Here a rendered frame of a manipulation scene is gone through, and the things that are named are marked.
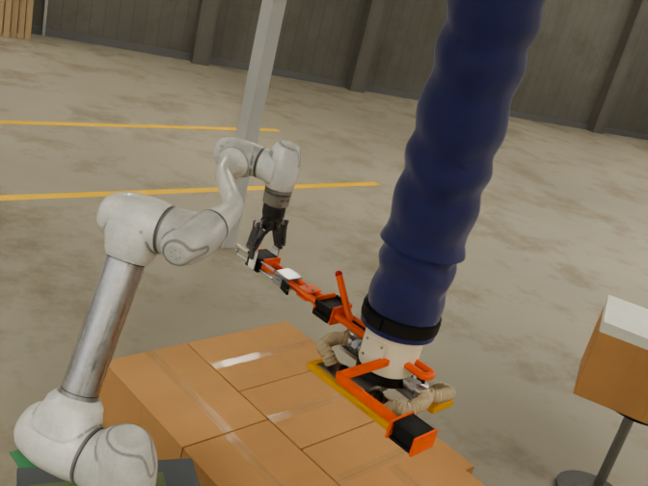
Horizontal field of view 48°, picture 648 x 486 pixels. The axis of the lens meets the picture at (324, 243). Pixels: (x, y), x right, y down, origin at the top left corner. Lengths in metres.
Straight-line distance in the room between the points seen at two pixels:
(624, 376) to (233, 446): 1.87
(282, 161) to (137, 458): 0.99
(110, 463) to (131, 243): 0.54
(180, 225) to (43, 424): 0.62
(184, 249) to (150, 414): 1.18
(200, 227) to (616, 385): 2.40
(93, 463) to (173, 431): 0.89
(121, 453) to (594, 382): 2.44
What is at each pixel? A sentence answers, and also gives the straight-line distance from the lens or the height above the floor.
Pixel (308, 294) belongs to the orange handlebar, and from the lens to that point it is 2.31.
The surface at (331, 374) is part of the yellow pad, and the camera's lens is 2.15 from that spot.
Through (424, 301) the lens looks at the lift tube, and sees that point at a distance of 1.98.
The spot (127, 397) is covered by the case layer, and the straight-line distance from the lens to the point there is 3.04.
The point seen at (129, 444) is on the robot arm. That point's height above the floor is 1.05.
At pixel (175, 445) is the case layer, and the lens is 2.81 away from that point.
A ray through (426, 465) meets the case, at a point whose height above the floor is 0.95.
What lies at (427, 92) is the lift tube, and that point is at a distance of 1.88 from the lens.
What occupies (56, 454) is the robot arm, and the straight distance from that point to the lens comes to 2.03.
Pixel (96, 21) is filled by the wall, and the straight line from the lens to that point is 13.05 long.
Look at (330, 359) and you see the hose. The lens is 2.17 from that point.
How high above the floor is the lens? 2.26
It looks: 21 degrees down
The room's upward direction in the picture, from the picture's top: 14 degrees clockwise
